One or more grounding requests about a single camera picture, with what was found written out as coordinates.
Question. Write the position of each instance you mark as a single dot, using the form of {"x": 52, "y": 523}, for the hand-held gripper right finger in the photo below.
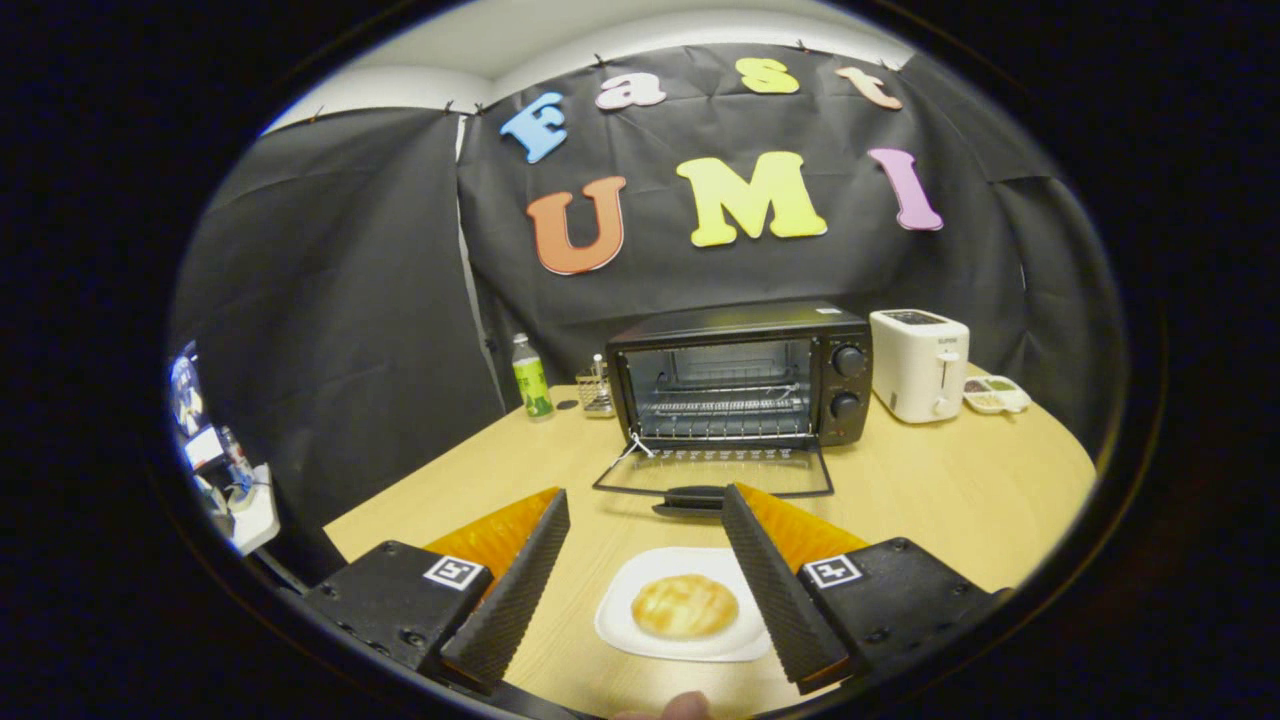
{"x": 775, "y": 600}

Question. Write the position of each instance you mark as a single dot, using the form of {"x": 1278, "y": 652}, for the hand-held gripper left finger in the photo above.
{"x": 510, "y": 600}

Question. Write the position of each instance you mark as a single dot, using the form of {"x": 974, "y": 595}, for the round golden bread bun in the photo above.
{"x": 685, "y": 607}

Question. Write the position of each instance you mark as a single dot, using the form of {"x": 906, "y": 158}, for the black toaster oven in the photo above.
{"x": 730, "y": 325}

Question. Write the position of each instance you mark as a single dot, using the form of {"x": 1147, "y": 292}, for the white pop-up toaster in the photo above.
{"x": 915, "y": 370}

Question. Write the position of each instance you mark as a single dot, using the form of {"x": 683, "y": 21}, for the white square plate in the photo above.
{"x": 625, "y": 610}

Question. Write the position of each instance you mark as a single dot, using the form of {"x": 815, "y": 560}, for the green label plastic bottle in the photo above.
{"x": 532, "y": 385}

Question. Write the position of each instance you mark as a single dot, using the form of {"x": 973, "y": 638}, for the white power strip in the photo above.
{"x": 255, "y": 515}

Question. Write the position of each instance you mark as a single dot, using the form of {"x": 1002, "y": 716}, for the white divided snack dish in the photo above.
{"x": 995, "y": 395}

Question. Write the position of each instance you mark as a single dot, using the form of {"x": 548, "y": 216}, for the black backdrop cloth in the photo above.
{"x": 350, "y": 300}

